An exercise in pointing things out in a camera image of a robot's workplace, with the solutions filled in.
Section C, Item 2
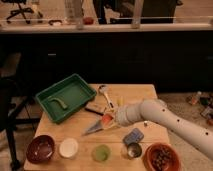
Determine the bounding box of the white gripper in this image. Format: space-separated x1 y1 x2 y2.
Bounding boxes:
102 105 132 130

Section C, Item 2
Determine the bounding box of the orange red apple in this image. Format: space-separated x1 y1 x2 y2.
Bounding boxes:
101 114 113 126

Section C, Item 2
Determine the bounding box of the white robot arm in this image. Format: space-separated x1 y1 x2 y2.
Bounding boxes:
104 99 213 160

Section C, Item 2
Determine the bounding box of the grey triangular wedge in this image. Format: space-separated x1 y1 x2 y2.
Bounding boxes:
84 120 103 135

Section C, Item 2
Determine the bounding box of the brown wooden block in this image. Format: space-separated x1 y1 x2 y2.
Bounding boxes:
85 102 106 116

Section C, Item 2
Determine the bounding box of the blue sponge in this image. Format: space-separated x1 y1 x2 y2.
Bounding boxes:
123 128 144 145

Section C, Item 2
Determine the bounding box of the silver metal cup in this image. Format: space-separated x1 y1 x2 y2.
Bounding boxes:
127 143 142 158

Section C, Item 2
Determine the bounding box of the green plastic tray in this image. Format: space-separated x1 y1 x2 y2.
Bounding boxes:
36 74 96 124

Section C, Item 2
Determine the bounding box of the orange bowl with food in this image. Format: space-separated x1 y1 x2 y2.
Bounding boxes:
143 143 181 171

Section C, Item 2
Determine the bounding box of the dark red bowl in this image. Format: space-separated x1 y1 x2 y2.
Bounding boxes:
26 135 55 164

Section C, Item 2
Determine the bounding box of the black chair at left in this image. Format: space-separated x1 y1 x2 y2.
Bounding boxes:
0 52 42 171

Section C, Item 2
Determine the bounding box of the red object on shelf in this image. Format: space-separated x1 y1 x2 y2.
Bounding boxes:
83 17 94 25

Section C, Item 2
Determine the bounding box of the black office chair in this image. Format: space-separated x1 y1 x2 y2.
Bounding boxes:
1 0 34 24

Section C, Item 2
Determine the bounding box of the green curved handle piece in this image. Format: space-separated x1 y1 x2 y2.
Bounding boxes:
48 97 68 110

